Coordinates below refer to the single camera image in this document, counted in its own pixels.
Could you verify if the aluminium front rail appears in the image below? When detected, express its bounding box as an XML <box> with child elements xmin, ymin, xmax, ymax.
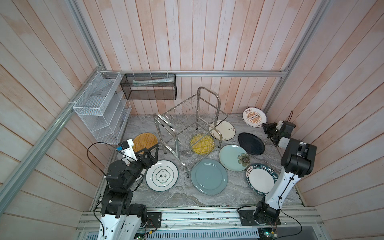
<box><xmin>74</xmin><ymin>205</ymin><xmax>326</xmax><ymax>233</ymax></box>

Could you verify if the white plate green clover outline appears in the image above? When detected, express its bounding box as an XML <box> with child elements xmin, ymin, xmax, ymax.
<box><xmin>146</xmin><ymin>160</ymin><xmax>179</xmax><ymax>192</ymax></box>

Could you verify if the black wire wall basket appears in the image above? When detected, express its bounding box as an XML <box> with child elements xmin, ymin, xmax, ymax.
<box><xmin>120</xmin><ymin>73</ymin><xmax>177</xmax><ymax>101</ymax></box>

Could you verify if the white plate dark lettered rim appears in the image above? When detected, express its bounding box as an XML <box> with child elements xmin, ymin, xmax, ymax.
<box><xmin>246</xmin><ymin>164</ymin><xmax>279</xmax><ymax>197</ymax></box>

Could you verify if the orange woven bamboo plate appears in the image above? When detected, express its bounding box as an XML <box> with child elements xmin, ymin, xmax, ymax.
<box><xmin>133</xmin><ymin>133</ymin><xmax>158</xmax><ymax>153</ymax></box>

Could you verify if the white plate orange sunburst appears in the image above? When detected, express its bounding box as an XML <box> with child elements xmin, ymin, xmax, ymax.
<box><xmin>242</xmin><ymin>107</ymin><xmax>267</xmax><ymax>128</ymax></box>

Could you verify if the cream plate with red flowers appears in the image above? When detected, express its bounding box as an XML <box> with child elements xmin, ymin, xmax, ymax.
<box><xmin>210</xmin><ymin>121</ymin><xmax>236</xmax><ymax>141</ymax></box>

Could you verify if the stainless steel dish rack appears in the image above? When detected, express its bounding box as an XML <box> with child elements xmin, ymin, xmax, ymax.
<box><xmin>154</xmin><ymin>87</ymin><xmax>228</xmax><ymax>177</ymax></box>

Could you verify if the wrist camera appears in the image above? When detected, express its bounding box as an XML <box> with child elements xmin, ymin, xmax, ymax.
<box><xmin>276</xmin><ymin>121</ymin><xmax>284</xmax><ymax>130</ymax></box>
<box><xmin>116</xmin><ymin>139</ymin><xmax>137</xmax><ymax>164</ymax></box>

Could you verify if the dark navy plate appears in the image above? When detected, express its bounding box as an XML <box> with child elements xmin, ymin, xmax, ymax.
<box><xmin>238</xmin><ymin>133</ymin><xmax>265</xmax><ymax>156</ymax></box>

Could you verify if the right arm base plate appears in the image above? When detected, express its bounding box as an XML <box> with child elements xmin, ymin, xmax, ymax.
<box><xmin>238</xmin><ymin>209</ymin><xmax>281</xmax><ymax>227</ymax></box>

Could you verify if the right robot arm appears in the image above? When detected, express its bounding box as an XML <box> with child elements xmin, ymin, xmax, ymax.
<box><xmin>253</xmin><ymin>121</ymin><xmax>317</xmax><ymax>225</ymax></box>

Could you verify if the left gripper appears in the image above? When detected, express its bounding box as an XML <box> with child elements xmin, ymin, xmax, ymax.
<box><xmin>124</xmin><ymin>144</ymin><xmax>160</xmax><ymax>189</ymax></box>

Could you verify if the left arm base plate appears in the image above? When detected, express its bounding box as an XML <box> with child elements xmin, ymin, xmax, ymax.
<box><xmin>146</xmin><ymin>212</ymin><xmax>162</xmax><ymax>229</ymax></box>

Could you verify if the light green flower plate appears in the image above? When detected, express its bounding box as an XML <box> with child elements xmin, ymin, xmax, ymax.
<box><xmin>219</xmin><ymin>145</ymin><xmax>250</xmax><ymax>172</ymax></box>

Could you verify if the grey blue round plate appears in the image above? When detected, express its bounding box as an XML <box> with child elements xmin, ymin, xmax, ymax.
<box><xmin>190</xmin><ymin>159</ymin><xmax>228</xmax><ymax>196</ymax></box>

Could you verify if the yellow green woven plate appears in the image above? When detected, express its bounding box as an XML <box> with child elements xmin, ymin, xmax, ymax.
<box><xmin>190</xmin><ymin>134</ymin><xmax>215</xmax><ymax>155</ymax></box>

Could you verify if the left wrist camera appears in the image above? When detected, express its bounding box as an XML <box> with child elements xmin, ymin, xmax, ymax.
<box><xmin>116</xmin><ymin>139</ymin><xmax>137</xmax><ymax>164</ymax></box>

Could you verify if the white wire mesh shelf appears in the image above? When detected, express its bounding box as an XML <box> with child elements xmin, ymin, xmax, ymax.
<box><xmin>74</xmin><ymin>71</ymin><xmax>132</xmax><ymax>145</ymax></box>

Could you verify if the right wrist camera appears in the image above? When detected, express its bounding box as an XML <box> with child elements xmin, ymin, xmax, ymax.
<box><xmin>276</xmin><ymin>121</ymin><xmax>284</xmax><ymax>130</ymax></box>

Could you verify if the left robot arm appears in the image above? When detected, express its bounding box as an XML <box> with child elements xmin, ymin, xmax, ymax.
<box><xmin>97</xmin><ymin>142</ymin><xmax>159</xmax><ymax>240</ymax></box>

